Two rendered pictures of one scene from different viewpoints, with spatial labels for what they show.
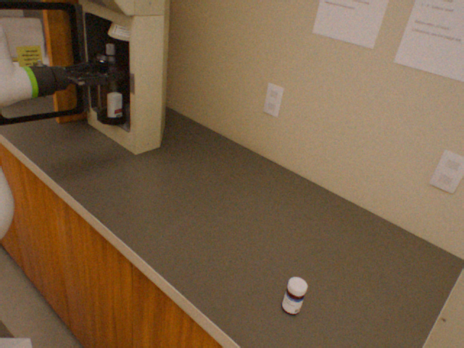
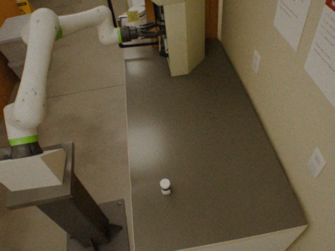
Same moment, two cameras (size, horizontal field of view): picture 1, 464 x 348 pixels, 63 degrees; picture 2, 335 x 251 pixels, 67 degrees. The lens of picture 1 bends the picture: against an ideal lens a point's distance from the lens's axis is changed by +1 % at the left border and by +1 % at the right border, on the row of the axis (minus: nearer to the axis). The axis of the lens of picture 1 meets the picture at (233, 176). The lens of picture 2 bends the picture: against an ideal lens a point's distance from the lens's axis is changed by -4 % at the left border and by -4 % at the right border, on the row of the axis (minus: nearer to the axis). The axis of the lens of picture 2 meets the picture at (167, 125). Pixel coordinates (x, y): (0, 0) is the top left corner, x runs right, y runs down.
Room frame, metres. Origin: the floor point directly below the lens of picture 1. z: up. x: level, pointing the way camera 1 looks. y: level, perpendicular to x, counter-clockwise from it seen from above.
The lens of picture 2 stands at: (0.29, -0.63, 2.01)
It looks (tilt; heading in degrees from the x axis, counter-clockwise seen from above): 49 degrees down; 51
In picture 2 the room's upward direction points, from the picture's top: 8 degrees counter-clockwise
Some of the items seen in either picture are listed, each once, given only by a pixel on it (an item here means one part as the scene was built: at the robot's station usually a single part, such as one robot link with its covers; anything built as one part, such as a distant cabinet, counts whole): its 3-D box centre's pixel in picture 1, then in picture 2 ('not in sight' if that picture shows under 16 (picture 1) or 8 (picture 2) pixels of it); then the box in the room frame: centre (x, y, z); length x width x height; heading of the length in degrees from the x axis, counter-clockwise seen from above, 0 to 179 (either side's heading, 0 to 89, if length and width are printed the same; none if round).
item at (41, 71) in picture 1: (40, 79); (126, 33); (1.08, 0.62, 1.20); 0.09 x 0.06 x 0.12; 51
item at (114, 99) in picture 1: (111, 88); (165, 37); (1.26, 0.48, 1.14); 0.11 x 0.11 x 0.21
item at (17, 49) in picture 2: not in sight; (21, 37); (0.94, 2.82, 0.49); 0.60 x 0.42 x 0.33; 53
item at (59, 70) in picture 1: (65, 77); (138, 32); (1.14, 0.57, 1.20); 0.09 x 0.08 x 0.07; 141
